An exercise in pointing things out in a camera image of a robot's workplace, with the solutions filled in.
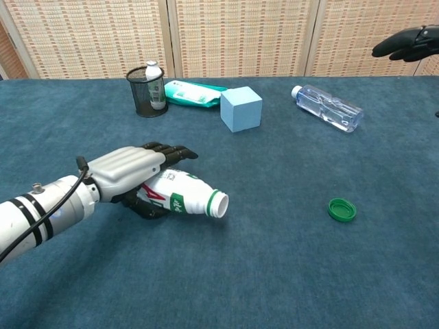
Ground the white AD milk drink bottle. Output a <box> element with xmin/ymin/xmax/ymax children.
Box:
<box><xmin>136</xmin><ymin>168</ymin><xmax>230</xmax><ymax>219</ymax></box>

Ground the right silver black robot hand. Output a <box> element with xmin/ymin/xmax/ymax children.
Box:
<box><xmin>372</xmin><ymin>24</ymin><xmax>439</xmax><ymax>62</ymax></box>

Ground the green wet wipes pack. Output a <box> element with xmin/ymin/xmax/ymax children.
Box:
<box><xmin>163</xmin><ymin>80</ymin><xmax>229</xmax><ymax>110</ymax></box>

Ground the light blue foam cube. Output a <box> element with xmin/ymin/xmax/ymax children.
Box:
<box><xmin>219</xmin><ymin>86</ymin><xmax>263</xmax><ymax>134</ymax></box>

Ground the clear plastic water bottle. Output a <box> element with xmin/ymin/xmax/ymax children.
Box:
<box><xmin>291</xmin><ymin>84</ymin><xmax>364</xmax><ymax>134</ymax></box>

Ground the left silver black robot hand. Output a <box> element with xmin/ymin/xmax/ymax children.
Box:
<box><xmin>87</xmin><ymin>141</ymin><xmax>199</xmax><ymax>220</ymax></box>

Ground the woven bamboo screen panel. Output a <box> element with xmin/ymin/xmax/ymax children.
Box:
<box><xmin>304</xmin><ymin>0</ymin><xmax>439</xmax><ymax>77</ymax></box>
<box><xmin>0</xmin><ymin>16</ymin><xmax>30</xmax><ymax>80</ymax></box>
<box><xmin>0</xmin><ymin>0</ymin><xmax>176</xmax><ymax>80</ymax></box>
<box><xmin>413</xmin><ymin>54</ymin><xmax>439</xmax><ymax>77</ymax></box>
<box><xmin>167</xmin><ymin>0</ymin><xmax>322</xmax><ymax>79</ymax></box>

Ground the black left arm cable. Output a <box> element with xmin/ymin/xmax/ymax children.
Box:
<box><xmin>0</xmin><ymin>156</ymin><xmax>90</xmax><ymax>263</ymax></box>

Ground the small white yogurt bottle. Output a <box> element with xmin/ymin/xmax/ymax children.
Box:
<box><xmin>145</xmin><ymin>60</ymin><xmax>167</xmax><ymax>111</ymax></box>

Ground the black mesh pen cup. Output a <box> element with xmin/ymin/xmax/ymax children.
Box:
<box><xmin>126</xmin><ymin>66</ymin><xmax>169</xmax><ymax>119</ymax></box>

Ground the green plastic bottle cap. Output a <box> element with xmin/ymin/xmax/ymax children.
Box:
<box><xmin>327</xmin><ymin>198</ymin><xmax>357</xmax><ymax>223</ymax></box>

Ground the blue felt table cloth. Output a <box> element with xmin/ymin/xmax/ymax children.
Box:
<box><xmin>0</xmin><ymin>75</ymin><xmax>439</xmax><ymax>329</ymax></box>

